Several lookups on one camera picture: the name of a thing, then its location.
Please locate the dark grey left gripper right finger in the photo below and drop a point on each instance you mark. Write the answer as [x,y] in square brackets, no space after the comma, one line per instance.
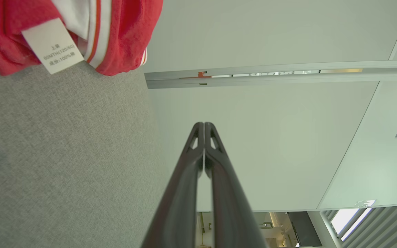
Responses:
[229,213]

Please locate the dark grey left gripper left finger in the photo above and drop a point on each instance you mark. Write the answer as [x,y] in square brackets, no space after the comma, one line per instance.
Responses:
[181,206]

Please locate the red basketball jersey white trim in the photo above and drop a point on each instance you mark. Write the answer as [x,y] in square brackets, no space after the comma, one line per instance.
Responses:
[129,34]

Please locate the black panel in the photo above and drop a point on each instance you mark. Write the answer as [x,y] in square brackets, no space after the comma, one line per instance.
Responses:
[303,229]

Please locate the small orange clip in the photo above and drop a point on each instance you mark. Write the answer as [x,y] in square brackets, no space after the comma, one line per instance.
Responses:
[202,74]

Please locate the grey slatted louvre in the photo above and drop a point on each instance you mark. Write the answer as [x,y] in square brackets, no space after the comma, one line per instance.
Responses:
[391,227]

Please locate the grey partition post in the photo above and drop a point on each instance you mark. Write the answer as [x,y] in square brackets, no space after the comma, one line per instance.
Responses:
[288,67]
[288,80]

